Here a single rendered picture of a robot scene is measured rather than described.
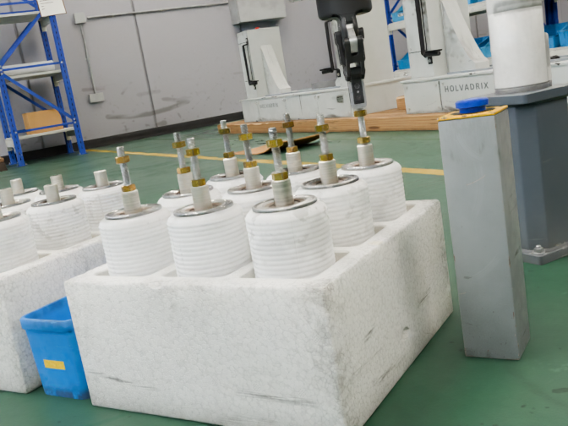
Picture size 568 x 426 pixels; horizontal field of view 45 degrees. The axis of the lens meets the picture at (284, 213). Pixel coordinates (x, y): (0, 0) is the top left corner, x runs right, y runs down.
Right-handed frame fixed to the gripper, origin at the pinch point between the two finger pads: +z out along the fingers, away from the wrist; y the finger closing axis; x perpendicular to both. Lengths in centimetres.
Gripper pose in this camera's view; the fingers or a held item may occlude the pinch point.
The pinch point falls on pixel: (357, 94)
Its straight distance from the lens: 97.5
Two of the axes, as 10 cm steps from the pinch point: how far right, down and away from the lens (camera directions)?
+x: -9.9, 1.6, 0.5
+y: 0.1, -2.0, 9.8
